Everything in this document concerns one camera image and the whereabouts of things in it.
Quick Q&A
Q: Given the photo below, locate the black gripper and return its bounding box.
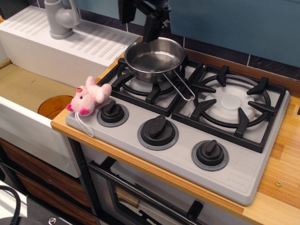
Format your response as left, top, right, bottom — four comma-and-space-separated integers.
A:
118, 0, 172, 43

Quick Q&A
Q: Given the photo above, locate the stainless steel pan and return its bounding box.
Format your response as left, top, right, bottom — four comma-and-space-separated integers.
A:
124, 37, 195, 101

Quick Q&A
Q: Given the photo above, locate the black left stove knob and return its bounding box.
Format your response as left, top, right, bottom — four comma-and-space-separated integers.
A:
97, 100, 129, 128

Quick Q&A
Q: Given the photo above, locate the black stove knob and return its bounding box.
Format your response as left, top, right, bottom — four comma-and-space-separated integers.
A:
191, 140, 229, 172
137, 115, 179, 151
97, 100, 129, 128

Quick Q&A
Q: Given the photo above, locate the black middle stove knob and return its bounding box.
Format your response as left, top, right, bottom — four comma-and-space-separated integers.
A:
137, 115, 179, 151

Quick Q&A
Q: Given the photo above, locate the grey toy stove top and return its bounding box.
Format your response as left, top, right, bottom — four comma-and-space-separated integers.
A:
65, 43, 292, 206

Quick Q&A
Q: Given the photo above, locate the black right stove knob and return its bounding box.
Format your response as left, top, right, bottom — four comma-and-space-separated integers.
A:
191, 140, 229, 172

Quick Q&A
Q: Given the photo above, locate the grey toy faucet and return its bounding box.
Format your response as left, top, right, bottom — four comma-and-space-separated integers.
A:
44, 0, 81, 40

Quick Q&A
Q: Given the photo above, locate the black left burner grate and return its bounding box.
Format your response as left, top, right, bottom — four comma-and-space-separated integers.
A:
97, 57, 204, 117

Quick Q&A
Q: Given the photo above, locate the black burner grate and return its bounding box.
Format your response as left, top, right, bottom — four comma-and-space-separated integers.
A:
172, 65, 290, 153
97, 57, 204, 117

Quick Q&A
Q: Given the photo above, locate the pink stuffed pig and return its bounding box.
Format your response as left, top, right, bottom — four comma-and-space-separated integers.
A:
66, 75, 113, 138

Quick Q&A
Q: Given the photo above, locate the white toy sink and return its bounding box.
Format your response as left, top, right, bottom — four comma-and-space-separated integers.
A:
0, 6, 138, 178

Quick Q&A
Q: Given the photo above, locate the orange plastic plate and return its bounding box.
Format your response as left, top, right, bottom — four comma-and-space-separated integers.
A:
37, 95, 73, 120

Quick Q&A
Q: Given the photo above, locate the black right burner grate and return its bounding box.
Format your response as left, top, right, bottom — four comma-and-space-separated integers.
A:
172, 65, 290, 153

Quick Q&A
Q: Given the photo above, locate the wooden drawer cabinet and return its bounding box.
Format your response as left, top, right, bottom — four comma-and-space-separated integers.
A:
0, 139, 98, 225

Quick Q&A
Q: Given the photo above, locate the oven door with black handle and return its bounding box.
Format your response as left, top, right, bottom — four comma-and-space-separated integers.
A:
88, 157, 238, 225

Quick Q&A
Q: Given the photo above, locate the black braided cable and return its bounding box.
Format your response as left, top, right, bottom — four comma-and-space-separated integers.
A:
0, 185, 22, 225

